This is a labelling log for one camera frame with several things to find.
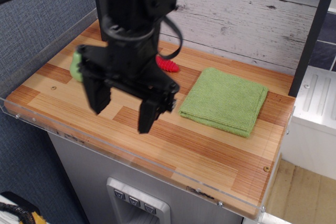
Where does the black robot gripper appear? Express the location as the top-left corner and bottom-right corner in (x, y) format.
(76, 25), (180, 134)

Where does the green cloth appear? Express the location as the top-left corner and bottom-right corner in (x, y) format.
(179, 68), (268, 137)

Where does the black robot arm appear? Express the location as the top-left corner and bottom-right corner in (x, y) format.
(77, 0), (180, 133)

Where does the green plastic pear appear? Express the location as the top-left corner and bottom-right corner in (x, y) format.
(69, 51), (83, 82)

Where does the grey toy fridge cabinet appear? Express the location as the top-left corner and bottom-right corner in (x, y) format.
(49, 133), (243, 223)

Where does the silver dispenser button panel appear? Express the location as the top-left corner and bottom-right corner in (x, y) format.
(106, 177), (172, 223)

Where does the yellow object bottom left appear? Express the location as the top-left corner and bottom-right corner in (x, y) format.
(31, 212), (47, 224)

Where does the white toy sink unit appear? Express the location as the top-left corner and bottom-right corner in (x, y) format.
(280, 66), (335, 179)

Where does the fork with red handle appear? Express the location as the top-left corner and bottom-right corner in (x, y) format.
(155, 56), (180, 72)

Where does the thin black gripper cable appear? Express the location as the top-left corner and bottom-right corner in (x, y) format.
(156, 15), (184, 59)

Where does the right dark post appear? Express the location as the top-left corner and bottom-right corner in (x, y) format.
(288, 0), (332, 98)

